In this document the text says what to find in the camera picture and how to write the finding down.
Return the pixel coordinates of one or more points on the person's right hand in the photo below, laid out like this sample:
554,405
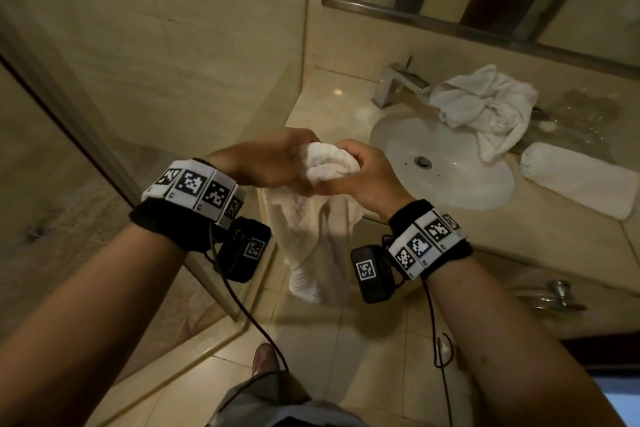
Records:
375,186

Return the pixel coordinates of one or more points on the person's left hand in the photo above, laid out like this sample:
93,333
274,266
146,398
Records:
265,156

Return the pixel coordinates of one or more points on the small white towel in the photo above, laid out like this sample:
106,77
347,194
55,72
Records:
320,241

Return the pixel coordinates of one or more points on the large white towel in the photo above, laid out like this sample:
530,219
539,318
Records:
490,101

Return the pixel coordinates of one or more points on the white waffle towel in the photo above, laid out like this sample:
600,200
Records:
580,176

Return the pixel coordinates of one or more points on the person's right forearm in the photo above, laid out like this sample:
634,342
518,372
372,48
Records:
500,341

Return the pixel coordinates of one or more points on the beige marble countertop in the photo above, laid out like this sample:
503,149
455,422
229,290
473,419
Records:
525,231

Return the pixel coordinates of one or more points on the person's brown shoe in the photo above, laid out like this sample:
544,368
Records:
265,359

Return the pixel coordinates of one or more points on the person's grey trousers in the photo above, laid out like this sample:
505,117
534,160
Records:
270,401

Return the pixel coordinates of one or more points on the chrome sink drain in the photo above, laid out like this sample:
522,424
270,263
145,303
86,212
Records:
423,162

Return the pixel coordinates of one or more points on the right marker wrist band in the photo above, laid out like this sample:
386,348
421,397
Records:
425,241

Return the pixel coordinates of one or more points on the marker wrist band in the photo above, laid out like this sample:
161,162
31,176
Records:
425,241
190,196

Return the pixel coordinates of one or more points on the left marker wrist band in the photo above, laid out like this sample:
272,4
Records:
190,196

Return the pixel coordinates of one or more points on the white sink basin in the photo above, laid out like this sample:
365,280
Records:
460,181

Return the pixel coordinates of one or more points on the chrome faucet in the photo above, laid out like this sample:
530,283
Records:
395,81

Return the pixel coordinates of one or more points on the clear glass tray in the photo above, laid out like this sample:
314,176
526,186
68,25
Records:
585,114

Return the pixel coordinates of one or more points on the pale blue panel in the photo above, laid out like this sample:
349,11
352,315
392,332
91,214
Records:
622,401

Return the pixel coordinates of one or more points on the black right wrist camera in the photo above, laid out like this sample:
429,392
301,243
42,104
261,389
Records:
370,274

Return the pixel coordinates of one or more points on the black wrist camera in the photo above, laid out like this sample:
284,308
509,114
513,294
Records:
245,251
370,274

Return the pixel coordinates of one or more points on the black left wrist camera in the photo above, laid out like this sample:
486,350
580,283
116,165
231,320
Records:
245,251

